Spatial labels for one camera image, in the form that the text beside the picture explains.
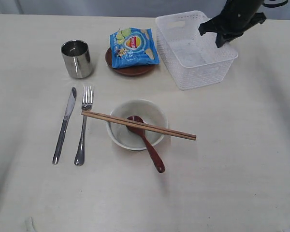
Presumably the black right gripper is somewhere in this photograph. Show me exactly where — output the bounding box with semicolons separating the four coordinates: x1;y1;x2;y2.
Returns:
198;13;266;48

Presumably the white plastic woven basket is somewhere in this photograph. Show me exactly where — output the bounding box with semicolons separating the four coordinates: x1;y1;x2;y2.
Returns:
155;10;238;90

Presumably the blue chips bag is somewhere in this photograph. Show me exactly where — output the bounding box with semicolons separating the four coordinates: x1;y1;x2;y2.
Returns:
109;27;160;69

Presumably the brown wooden plate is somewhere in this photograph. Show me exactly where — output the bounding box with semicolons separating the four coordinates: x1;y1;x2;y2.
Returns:
105;48;157;77

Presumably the beige ceramic bowl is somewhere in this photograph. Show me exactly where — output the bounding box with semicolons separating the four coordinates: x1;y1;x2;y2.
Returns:
106;100;169;151

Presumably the brown wooden chopstick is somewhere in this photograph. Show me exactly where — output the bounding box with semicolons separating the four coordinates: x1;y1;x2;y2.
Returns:
81;112;196;141
82;110;197;139

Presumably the reddish wooden spoon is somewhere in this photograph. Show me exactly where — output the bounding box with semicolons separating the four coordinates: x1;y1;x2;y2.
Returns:
126;126;165;173

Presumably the steel metal cup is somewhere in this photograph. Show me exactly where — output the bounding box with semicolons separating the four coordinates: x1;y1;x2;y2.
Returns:
61;40;93;79

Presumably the silver metal fork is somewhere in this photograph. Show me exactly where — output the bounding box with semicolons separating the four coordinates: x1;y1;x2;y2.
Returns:
74;86;93;166

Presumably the silver metal knife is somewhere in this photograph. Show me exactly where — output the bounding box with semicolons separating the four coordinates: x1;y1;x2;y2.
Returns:
52;87;77;164

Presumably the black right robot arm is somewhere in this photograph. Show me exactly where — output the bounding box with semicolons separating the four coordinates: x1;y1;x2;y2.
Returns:
198;0;266;48

